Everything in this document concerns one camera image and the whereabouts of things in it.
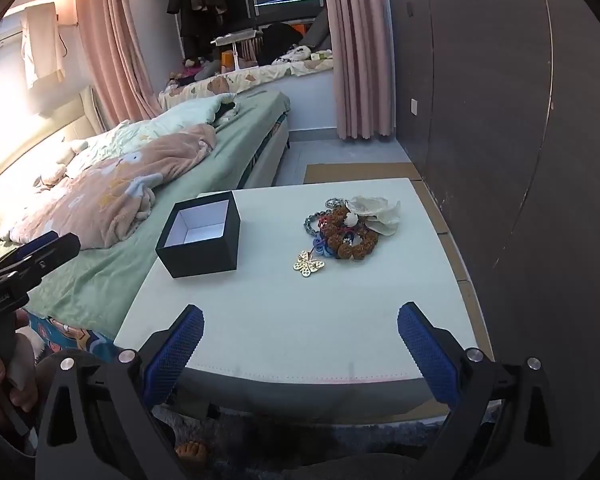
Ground beige padded headboard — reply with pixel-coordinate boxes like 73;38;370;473
0;85;106;271

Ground white hanging garment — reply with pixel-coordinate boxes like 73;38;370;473
20;2;66;88

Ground gold butterfly ornament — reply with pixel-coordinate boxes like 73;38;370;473
293;250;326;279

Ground pale green pillow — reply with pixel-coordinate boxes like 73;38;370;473
65;92;241;181

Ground plush toys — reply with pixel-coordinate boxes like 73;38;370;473
170;57;226;81

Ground white air conditioner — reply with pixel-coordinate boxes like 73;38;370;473
0;15;26;51

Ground grey cushion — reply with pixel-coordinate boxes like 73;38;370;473
300;10;331;48

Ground beige plush pillow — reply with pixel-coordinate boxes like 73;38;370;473
40;140;88;186

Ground brown bead bracelet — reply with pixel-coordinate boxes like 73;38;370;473
325;203;379;260

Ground grey bead bracelet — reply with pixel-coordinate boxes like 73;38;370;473
304;212;331;241

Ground black square gift box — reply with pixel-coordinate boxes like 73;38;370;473
155;191;242;279

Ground blue knotted cord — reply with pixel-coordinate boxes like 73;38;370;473
311;232;339;260

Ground black cloth pile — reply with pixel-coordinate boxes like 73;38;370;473
257;22;306;63

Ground pink fleece blanket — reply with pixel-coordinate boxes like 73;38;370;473
0;122;218;252

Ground cartoon printed blanket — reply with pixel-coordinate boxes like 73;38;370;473
20;310;118;366

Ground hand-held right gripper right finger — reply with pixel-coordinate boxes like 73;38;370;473
396;302;554;480

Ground white fabric flower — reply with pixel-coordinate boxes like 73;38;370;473
347;195;402;237

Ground person's foot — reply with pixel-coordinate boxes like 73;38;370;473
176;440;211;468

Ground pink curtain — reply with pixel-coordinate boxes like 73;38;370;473
75;0;163;128
320;0;396;141

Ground bed with green sheet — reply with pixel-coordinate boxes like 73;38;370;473
0;85;292;342

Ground dark brown wardrobe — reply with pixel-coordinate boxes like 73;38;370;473
387;0;600;411

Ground white drying rack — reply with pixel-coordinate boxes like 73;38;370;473
211;30;263;73

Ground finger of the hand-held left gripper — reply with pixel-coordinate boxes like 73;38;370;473
0;230;61;263
14;233;82;282

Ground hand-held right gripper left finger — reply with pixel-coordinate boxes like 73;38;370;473
34;304;211;480

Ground floral patterned blanket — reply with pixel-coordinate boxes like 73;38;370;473
159;57;337;107

